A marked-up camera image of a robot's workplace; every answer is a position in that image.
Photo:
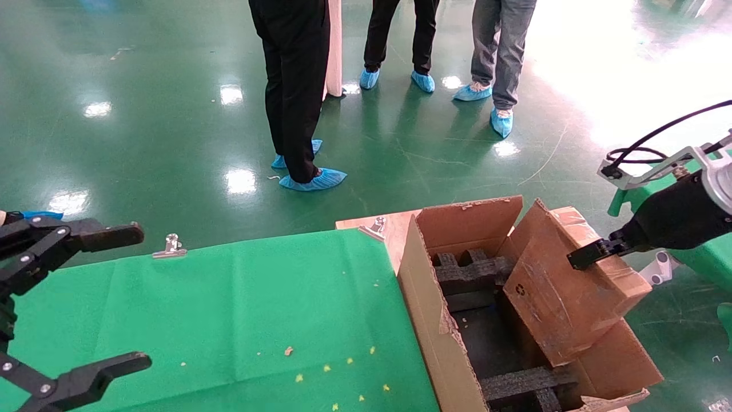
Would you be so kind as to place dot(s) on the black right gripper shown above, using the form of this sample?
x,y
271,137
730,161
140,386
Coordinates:
x,y
675,217

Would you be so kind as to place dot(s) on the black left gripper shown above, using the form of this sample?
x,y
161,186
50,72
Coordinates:
x,y
6,320

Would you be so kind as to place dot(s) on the small brown cardboard box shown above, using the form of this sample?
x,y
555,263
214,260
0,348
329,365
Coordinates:
x,y
566,309

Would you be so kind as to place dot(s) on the large open cardboard carton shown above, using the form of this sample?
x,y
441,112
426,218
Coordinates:
x,y
423,297

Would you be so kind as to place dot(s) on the blue shoe cover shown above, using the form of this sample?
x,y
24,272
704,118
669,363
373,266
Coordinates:
x,y
43,215

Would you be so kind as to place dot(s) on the silver metal binder clip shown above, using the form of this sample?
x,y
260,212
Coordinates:
x,y
374,229
170,247

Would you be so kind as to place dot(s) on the person in blue jeans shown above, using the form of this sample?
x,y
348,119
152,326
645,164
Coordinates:
x,y
503,46

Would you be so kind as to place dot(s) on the person in black trousers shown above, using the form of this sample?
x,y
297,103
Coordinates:
x,y
294,86
400,28

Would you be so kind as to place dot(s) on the white pipe bracket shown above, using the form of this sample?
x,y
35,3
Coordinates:
x,y
660,266

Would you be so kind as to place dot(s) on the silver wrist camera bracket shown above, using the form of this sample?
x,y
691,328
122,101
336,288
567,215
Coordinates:
x,y
652,171

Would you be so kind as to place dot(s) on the pale pink post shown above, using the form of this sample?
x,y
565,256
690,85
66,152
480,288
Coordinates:
x,y
334,51

